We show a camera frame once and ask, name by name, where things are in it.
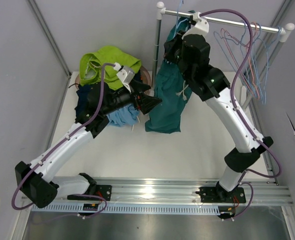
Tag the navy blue shorts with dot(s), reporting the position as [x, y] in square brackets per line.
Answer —
[82, 93]

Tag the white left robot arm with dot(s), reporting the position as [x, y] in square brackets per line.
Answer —
[37, 180]

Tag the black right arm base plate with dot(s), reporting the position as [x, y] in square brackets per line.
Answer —
[215, 194]

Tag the blue wire hanger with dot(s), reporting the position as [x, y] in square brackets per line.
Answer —
[269, 46]

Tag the aluminium mounting rail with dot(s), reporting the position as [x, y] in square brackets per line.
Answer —
[171, 197]

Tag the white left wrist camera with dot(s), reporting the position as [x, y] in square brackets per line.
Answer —
[125, 74]

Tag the silver clothes rack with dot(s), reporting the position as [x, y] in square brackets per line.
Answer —
[161, 10]

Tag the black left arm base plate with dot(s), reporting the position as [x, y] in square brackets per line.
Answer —
[97, 192]

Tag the light blue shorts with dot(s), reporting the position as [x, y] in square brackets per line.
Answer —
[125, 116]

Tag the pink translucent plastic basin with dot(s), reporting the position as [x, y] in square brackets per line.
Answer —
[143, 76]

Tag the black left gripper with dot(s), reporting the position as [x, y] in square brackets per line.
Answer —
[147, 103]

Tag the teal green shorts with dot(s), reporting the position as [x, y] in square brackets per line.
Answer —
[175, 93]

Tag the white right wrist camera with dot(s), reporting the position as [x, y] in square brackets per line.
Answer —
[201, 26]

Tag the pink wire hanger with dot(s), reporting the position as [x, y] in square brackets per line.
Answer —
[249, 75]

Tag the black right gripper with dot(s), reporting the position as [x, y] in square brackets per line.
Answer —
[170, 46]

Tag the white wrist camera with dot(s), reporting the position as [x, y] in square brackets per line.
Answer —
[125, 74]
[201, 26]

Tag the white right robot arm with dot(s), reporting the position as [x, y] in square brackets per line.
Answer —
[191, 54]

